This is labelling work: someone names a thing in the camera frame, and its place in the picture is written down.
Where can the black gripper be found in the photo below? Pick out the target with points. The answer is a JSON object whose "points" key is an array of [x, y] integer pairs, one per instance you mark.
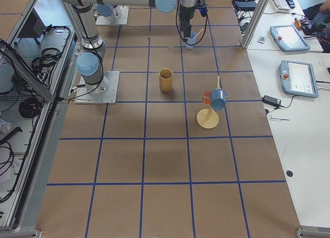
{"points": [[184, 17]]}

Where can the light blue plastic cup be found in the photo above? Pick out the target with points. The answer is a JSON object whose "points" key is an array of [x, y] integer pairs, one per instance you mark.
{"points": [[191, 41]]}

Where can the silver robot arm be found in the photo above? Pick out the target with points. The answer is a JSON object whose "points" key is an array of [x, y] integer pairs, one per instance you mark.
{"points": [[91, 41], [109, 11]]}

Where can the bamboo cylinder holder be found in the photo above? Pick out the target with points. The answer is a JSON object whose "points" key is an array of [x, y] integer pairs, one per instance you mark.
{"points": [[165, 79]]}

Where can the orange mug on stand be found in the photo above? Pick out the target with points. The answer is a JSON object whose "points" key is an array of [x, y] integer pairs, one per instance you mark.
{"points": [[206, 98]]}

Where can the blue mug on stand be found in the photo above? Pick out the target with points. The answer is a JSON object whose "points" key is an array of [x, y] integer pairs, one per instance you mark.
{"points": [[217, 99]]}

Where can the wooden mug tree stand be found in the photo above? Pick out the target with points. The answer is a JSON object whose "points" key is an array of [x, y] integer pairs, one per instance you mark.
{"points": [[208, 118]]}

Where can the white keyboard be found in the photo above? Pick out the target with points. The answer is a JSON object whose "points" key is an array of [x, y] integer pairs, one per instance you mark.
{"points": [[280, 6]]}

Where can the upper teach pendant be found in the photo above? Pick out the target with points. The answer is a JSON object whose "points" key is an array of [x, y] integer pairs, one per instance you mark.
{"points": [[288, 38]]}

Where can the teach pendant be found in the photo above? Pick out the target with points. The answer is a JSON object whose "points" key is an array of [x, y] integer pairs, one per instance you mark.
{"points": [[298, 78], [288, 38]]}

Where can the black power adapter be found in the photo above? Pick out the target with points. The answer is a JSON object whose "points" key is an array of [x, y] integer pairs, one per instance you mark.
{"points": [[271, 101]]}

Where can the lower teach pendant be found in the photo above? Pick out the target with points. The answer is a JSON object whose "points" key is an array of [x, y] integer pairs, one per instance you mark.
{"points": [[298, 78]]}

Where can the hex key tool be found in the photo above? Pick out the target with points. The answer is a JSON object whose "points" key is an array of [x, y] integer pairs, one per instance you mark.
{"points": [[277, 119]]}

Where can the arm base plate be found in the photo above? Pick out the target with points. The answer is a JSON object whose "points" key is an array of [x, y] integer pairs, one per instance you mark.
{"points": [[104, 93], [112, 21]]}

